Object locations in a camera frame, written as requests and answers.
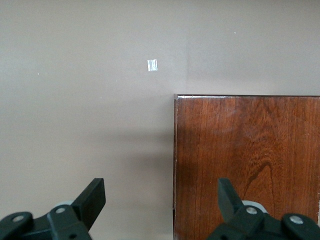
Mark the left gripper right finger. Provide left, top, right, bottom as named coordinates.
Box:
left=204, top=177, right=320, bottom=240

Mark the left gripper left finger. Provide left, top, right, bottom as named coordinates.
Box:
left=0, top=177, right=106, bottom=240

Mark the dark brown wooden cabinet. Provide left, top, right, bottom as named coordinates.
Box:
left=172, top=93, right=320, bottom=240

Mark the brown table cover sheet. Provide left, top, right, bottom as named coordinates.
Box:
left=0, top=0, right=320, bottom=240

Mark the small clear tape piece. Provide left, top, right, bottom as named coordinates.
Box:
left=147, top=58, right=158, bottom=73

